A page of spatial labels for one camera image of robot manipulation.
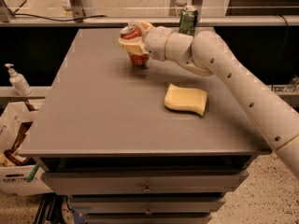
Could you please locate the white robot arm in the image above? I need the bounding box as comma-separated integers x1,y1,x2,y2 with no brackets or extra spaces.
119,21,299,178

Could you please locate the black cable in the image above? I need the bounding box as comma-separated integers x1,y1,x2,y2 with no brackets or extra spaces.
12,12,108,22

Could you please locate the yellow sponge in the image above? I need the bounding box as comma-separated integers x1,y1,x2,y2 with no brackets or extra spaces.
164,84,207,116

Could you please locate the grey metal rail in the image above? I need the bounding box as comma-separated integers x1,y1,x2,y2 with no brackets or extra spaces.
0,15,299,28

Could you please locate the top grey drawer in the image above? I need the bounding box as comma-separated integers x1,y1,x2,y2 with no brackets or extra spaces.
42,170,249,195

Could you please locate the green soda can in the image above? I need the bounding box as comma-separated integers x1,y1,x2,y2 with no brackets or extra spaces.
178,6,198,35

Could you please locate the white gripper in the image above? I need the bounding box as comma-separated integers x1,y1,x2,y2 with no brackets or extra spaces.
118,21,173,62

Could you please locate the grey drawer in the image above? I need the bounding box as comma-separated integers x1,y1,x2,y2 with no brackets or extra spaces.
69,195,225,215
87,214,212,224
42,170,249,195

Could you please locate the middle grey drawer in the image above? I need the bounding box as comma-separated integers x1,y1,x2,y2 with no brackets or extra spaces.
69,195,225,215

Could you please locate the bottom grey drawer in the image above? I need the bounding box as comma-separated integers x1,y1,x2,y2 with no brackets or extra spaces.
87,214,212,224

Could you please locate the green marker pen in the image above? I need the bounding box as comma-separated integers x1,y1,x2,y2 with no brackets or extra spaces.
26,163,39,183

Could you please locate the grey drawer cabinet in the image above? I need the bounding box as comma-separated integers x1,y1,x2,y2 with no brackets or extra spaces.
18,26,273,224

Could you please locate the red coke can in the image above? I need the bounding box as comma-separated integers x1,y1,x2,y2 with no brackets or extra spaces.
120,24,149,66

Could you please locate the white cardboard box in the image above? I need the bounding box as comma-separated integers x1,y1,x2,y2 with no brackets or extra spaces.
0,100,51,196

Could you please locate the white pump bottle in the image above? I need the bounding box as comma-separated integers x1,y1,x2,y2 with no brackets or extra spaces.
5,63,32,96

